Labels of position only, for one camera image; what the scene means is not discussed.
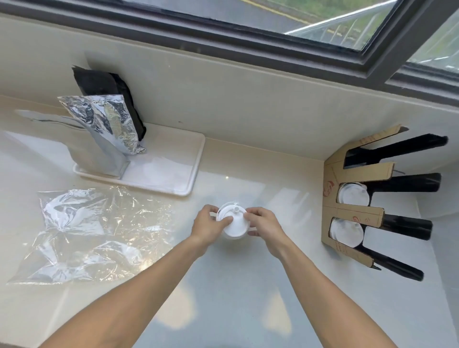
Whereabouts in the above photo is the white rectangular tray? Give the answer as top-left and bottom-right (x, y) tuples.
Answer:
(73, 122), (206, 197)

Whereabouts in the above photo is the black foil bag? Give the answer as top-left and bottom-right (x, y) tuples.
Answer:
(71, 65), (146, 142)

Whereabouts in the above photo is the black cup with white lid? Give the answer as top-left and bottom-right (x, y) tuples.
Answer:
(337, 173), (442, 213)
(329, 214), (433, 250)

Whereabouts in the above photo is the white lidded cup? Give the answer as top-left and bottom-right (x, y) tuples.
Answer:
(215, 201), (251, 240)

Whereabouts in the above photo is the brown cardboard cup carrier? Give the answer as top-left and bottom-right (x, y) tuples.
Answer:
(323, 124), (403, 269)

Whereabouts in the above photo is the person's right hand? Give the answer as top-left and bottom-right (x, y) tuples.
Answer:
(245, 207), (290, 259)

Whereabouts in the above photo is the white metal railing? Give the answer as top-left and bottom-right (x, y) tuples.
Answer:
(285, 0), (406, 49)

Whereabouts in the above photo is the dark window frame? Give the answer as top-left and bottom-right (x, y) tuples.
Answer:
(0, 0), (459, 98)

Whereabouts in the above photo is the person's right forearm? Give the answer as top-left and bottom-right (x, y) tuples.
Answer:
(266, 239), (396, 348)

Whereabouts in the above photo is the person's left hand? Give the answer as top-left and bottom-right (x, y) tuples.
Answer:
(190, 204), (234, 252)

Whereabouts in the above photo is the silver foil bag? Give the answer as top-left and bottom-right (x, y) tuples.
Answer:
(16, 94), (147, 178)

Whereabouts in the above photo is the person's left forearm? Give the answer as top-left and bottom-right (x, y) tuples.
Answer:
(38, 235), (213, 348)

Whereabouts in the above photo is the clear plastic bag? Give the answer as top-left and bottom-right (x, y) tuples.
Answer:
(6, 186), (177, 286)

